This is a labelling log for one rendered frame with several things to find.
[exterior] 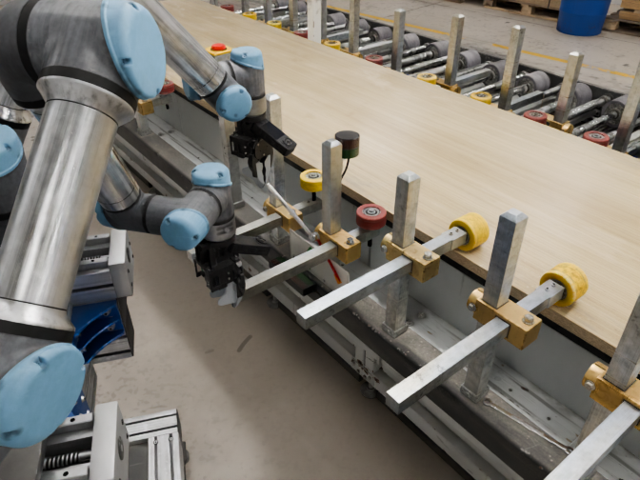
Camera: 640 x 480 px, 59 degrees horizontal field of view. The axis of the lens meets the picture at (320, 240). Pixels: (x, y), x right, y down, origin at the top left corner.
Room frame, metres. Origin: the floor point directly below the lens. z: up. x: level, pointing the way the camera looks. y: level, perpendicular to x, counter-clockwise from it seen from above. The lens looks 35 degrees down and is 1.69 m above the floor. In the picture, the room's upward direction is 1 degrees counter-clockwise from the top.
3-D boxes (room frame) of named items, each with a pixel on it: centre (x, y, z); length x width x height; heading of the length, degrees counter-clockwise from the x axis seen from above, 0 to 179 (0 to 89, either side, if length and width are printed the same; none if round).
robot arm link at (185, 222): (0.88, 0.26, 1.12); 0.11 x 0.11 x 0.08; 75
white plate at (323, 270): (1.22, 0.01, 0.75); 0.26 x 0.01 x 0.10; 38
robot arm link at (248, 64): (1.32, 0.17, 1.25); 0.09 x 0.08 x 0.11; 118
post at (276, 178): (1.41, 0.12, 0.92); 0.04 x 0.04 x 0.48; 38
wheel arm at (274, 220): (1.32, 0.17, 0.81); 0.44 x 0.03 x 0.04; 128
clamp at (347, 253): (1.20, -0.05, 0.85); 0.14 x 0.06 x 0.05; 38
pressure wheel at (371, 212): (1.24, -0.14, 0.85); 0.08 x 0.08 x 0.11
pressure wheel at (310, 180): (1.44, 0.02, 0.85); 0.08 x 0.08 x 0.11
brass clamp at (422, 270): (1.00, -0.20, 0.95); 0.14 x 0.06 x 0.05; 38
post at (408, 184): (1.01, -0.18, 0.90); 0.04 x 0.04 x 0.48; 38
